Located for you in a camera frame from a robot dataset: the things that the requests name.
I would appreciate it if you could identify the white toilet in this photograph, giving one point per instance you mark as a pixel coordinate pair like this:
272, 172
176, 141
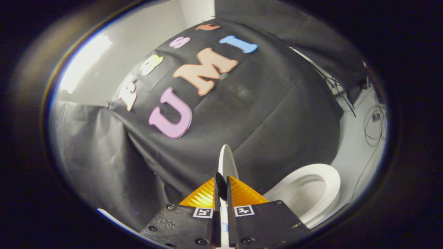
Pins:
328, 183

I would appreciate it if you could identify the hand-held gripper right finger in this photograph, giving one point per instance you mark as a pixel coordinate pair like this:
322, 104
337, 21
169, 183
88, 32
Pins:
231, 221

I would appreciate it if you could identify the black backdrop cloth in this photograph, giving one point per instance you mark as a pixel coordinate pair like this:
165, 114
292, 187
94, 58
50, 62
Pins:
259, 121

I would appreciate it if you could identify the black tripod stand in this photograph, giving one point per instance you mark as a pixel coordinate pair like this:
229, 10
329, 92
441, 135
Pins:
337, 93

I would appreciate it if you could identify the white toilet lid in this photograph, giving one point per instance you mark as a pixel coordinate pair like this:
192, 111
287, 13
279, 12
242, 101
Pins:
227, 162

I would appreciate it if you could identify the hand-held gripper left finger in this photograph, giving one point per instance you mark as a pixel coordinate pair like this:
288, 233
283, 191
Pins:
217, 221

